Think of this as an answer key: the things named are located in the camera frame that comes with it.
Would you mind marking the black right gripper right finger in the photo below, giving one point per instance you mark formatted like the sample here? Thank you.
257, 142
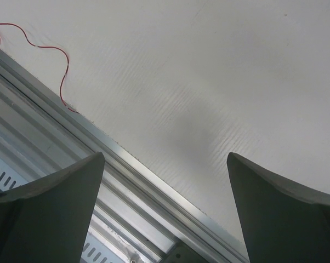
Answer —
281, 220

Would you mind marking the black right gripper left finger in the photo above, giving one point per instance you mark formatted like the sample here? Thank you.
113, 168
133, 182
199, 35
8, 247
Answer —
47, 220

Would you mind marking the white slotted cable duct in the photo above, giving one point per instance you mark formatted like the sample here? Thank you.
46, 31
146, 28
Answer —
93, 249

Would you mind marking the aluminium frame rail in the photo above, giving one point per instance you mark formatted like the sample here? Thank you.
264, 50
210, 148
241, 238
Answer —
132, 215

